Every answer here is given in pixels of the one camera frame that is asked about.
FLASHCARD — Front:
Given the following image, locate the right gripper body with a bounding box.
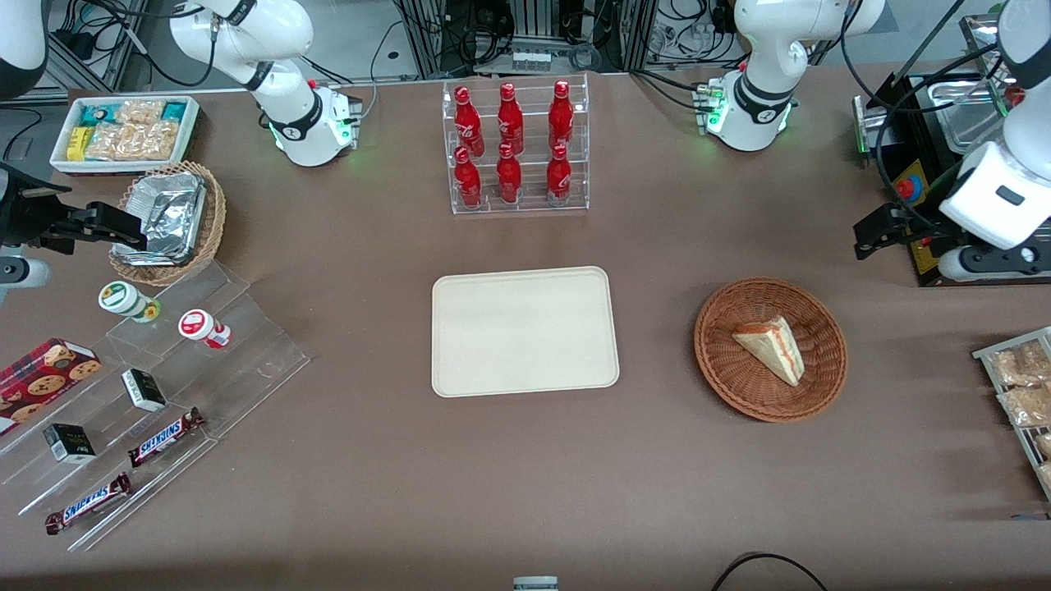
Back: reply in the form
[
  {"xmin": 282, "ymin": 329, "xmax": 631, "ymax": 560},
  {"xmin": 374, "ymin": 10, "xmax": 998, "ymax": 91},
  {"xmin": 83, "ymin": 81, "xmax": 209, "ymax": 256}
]
[{"xmin": 0, "ymin": 185, "xmax": 58, "ymax": 250}]

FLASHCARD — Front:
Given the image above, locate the triangular sandwich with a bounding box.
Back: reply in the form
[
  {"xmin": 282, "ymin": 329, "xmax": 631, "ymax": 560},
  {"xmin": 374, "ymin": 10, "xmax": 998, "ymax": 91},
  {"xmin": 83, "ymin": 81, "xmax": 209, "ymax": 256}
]
[{"xmin": 732, "ymin": 316, "xmax": 805, "ymax": 387}]

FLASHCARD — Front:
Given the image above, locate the aluminium foil tray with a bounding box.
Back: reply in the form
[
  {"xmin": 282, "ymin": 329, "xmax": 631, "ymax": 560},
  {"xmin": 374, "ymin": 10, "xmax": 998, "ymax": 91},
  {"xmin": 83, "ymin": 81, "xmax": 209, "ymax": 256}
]
[{"xmin": 112, "ymin": 171, "xmax": 208, "ymax": 268}]

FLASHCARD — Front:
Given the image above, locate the light tan wicker basket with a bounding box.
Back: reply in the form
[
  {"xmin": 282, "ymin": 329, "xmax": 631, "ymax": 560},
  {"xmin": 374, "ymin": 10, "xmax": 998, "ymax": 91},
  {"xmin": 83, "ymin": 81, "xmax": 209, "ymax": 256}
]
[{"xmin": 108, "ymin": 160, "xmax": 227, "ymax": 287}]

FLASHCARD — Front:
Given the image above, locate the brown wicker basket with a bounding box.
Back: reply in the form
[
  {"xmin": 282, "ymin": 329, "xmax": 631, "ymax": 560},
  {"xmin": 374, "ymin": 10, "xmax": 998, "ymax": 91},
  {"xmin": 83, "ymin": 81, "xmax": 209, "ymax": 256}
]
[{"xmin": 694, "ymin": 277, "xmax": 848, "ymax": 424}]

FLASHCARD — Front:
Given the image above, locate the cream plastic tray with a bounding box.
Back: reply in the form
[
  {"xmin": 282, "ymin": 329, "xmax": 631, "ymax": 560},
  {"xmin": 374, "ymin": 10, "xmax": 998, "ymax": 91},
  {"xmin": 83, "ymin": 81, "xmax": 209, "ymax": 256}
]
[{"xmin": 431, "ymin": 265, "xmax": 621, "ymax": 399}]

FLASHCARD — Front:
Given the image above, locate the green lid yogurt cup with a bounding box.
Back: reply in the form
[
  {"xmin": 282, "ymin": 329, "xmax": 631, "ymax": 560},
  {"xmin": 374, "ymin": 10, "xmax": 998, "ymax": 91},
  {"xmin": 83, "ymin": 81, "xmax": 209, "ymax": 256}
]
[{"xmin": 99, "ymin": 281, "xmax": 162, "ymax": 323}]

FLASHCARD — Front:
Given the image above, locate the clear bag of fried snacks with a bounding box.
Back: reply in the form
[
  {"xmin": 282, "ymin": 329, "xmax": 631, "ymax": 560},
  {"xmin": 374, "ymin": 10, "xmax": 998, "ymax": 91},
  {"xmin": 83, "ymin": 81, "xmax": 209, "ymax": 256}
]
[
  {"xmin": 86, "ymin": 121, "xmax": 179, "ymax": 162},
  {"xmin": 988, "ymin": 341, "xmax": 1051, "ymax": 387},
  {"xmin": 996, "ymin": 384, "xmax": 1051, "ymax": 429},
  {"xmin": 115, "ymin": 98, "xmax": 167, "ymax": 126}
]

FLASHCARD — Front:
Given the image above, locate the black food warmer machine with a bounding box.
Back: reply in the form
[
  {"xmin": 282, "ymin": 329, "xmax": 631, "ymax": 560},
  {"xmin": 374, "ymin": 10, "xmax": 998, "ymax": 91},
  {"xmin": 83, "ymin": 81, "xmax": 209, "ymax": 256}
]
[{"xmin": 852, "ymin": 15, "xmax": 1051, "ymax": 288}]

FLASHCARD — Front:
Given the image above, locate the white plastic bin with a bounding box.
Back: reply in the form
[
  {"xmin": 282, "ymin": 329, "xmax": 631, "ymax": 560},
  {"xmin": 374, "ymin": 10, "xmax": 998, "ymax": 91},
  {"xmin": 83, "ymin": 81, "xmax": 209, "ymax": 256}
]
[{"xmin": 49, "ymin": 94, "xmax": 202, "ymax": 176}]

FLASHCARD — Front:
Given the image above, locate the red lid yogurt cup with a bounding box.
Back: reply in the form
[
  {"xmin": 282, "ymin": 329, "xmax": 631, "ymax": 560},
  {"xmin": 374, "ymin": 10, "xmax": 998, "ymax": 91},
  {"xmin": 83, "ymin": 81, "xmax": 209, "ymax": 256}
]
[{"xmin": 178, "ymin": 309, "xmax": 232, "ymax": 350}]

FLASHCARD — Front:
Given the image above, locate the red tartan cookie box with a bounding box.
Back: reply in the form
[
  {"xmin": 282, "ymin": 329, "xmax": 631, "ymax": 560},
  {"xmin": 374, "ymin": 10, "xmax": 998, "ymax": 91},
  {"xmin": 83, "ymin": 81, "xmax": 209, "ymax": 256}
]
[{"xmin": 0, "ymin": 337, "xmax": 103, "ymax": 436}]

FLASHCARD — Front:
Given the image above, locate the small black carton box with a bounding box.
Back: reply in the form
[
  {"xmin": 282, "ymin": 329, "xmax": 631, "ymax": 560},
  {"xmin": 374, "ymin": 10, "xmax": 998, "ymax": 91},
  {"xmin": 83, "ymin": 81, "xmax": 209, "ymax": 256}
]
[
  {"xmin": 122, "ymin": 369, "xmax": 168, "ymax": 412},
  {"xmin": 43, "ymin": 423, "xmax": 97, "ymax": 465}
]

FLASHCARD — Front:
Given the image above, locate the clear acrylic stepped stand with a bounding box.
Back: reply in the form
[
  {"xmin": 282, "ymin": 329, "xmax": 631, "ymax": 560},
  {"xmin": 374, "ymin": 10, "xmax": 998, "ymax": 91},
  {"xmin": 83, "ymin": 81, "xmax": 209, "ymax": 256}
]
[{"xmin": 0, "ymin": 261, "xmax": 311, "ymax": 552}]

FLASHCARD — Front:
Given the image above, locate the Snickers chocolate bar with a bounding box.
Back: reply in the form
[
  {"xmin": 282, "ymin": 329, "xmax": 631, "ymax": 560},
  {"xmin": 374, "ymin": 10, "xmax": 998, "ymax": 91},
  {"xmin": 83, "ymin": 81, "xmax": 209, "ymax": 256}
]
[
  {"xmin": 45, "ymin": 472, "xmax": 133, "ymax": 536},
  {"xmin": 127, "ymin": 407, "xmax": 206, "ymax": 469}
]

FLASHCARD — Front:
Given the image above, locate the red cola bottle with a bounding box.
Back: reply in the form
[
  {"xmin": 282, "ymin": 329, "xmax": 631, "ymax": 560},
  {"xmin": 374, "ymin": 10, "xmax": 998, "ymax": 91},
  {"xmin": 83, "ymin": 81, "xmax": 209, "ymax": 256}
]
[
  {"xmin": 497, "ymin": 82, "xmax": 525, "ymax": 155},
  {"xmin": 496, "ymin": 142, "xmax": 522, "ymax": 204},
  {"xmin": 548, "ymin": 80, "xmax": 575, "ymax": 153},
  {"xmin": 454, "ymin": 146, "xmax": 483, "ymax": 208},
  {"xmin": 546, "ymin": 144, "xmax": 572, "ymax": 204},
  {"xmin": 454, "ymin": 85, "xmax": 485, "ymax": 157}
]

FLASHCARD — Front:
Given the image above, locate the clear acrylic bottle rack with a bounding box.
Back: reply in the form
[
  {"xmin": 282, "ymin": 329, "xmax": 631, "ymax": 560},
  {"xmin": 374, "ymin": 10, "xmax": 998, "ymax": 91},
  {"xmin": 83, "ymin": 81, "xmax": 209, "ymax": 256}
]
[{"xmin": 442, "ymin": 72, "xmax": 590, "ymax": 216}]

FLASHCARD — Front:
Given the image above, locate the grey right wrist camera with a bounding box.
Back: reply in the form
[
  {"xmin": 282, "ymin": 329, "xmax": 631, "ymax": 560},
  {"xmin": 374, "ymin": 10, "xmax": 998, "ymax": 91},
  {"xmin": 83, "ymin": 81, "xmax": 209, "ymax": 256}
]
[{"xmin": 0, "ymin": 256, "xmax": 52, "ymax": 290}]

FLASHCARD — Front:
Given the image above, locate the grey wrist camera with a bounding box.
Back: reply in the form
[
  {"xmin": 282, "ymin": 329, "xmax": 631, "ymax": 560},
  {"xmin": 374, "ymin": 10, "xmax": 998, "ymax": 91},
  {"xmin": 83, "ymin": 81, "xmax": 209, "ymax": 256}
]
[
  {"xmin": 0, "ymin": 256, "xmax": 52, "ymax": 290},
  {"xmin": 939, "ymin": 245, "xmax": 1045, "ymax": 285}
]

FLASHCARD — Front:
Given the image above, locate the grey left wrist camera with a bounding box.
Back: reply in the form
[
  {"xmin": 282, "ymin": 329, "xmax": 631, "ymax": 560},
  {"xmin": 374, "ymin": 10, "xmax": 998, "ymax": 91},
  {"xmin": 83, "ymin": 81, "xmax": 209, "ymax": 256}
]
[{"xmin": 939, "ymin": 245, "xmax": 1045, "ymax": 285}]

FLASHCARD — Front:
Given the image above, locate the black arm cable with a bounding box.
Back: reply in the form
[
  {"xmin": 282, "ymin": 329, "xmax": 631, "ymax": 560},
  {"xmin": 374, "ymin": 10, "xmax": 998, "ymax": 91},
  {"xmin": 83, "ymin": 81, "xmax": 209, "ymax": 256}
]
[{"xmin": 839, "ymin": 0, "xmax": 1012, "ymax": 216}]

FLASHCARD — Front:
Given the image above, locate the metal wire rack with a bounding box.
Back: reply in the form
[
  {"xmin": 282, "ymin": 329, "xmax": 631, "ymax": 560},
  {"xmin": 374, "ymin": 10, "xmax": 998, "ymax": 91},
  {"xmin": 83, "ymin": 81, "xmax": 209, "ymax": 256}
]
[{"xmin": 972, "ymin": 327, "xmax": 1051, "ymax": 502}]

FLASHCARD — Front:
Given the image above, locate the black table cable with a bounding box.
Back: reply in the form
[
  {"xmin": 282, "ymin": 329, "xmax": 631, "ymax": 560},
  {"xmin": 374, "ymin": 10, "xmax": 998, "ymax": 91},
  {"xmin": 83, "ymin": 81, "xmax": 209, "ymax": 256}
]
[{"xmin": 710, "ymin": 552, "xmax": 830, "ymax": 591}]

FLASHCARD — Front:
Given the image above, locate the aluminium frame rack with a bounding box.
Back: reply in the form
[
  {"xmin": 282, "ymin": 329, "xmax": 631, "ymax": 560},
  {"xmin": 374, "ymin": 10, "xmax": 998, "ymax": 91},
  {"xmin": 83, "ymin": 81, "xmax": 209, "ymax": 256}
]
[{"xmin": 392, "ymin": 0, "xmax": 659, "ymax": 79}]

